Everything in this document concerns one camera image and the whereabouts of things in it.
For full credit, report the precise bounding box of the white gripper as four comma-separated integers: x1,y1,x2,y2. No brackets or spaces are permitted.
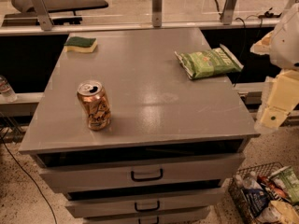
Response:
250,3,299,134

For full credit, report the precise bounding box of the orange soda can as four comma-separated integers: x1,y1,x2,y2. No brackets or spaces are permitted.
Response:
77,80,111,131

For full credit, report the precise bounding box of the green jalapeno chip bag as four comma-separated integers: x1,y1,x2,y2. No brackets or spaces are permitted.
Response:
175,44,243,80

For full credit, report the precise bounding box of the green chip bag in basket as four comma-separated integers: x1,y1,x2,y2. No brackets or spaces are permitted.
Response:
270,166,299,204

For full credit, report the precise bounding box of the red snack bag in basket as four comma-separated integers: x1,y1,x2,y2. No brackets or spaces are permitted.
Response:
257,175,287,201

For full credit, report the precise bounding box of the blue snack bag in basket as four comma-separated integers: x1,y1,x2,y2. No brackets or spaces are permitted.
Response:
243,189,270,217

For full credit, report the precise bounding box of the yellow snack bag in basket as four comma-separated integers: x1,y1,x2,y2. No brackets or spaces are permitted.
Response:
256,201,299,224

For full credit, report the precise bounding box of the water bottle in basket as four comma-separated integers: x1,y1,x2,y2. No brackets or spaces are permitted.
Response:
243,171,262,189

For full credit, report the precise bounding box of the middle drawer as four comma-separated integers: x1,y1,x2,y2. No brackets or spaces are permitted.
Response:
65,188,225,218

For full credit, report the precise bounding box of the drawer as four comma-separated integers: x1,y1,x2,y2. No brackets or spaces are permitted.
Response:
65,188,225,218
83,206,210,224
39,153,245,193

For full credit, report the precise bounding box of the bottom drawer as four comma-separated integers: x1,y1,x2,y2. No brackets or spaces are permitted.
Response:
83,206,210,224

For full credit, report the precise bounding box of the yellow green sponge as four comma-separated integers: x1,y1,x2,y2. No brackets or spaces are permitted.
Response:
64,36,97,53

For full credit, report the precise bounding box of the top drawer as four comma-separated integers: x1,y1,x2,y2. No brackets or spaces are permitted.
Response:
39,153,245,193

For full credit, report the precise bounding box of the clear plastic water bottle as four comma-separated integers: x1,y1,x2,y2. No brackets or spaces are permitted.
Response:
0,75,17,102

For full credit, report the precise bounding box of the right metal bracket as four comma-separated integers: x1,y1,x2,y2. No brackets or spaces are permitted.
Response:
221,0,237,25

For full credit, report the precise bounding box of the metal bracket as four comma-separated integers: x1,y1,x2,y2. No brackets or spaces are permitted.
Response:
152,0,163,27
221,0,237,25
31,0,53,31

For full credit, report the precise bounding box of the wire basket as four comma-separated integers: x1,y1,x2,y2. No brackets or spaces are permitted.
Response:
228,162,283,224

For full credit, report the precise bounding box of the middle metal bracket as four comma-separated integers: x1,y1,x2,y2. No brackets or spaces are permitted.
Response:
152,0,163,27

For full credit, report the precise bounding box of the left metal bracket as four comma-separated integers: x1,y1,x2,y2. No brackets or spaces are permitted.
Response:
31,0,53,31

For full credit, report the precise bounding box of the black floor cable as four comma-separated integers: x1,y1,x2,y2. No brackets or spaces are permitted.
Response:
0,133,59,224

